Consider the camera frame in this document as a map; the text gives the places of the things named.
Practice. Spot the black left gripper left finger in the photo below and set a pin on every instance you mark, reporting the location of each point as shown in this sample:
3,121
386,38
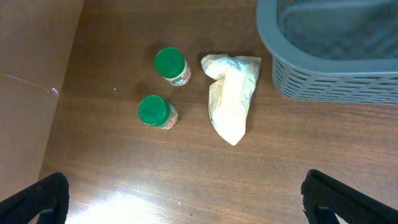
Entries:
47,199

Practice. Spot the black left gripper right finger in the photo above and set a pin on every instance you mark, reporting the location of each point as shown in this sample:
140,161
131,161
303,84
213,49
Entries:
326,199

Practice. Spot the grey plastic basket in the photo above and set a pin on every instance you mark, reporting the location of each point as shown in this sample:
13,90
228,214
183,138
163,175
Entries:
332,50

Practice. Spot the green lid jar near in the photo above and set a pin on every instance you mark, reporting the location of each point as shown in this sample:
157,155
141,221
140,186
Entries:
156,112

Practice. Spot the green lid jar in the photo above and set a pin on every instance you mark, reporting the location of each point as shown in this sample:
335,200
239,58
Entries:
172,66
156,112

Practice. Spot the white plastic bag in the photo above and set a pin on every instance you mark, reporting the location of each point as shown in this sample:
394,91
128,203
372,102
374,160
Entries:
230,95

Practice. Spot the green lid jar far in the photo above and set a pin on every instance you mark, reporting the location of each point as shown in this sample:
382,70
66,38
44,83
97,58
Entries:
172,66

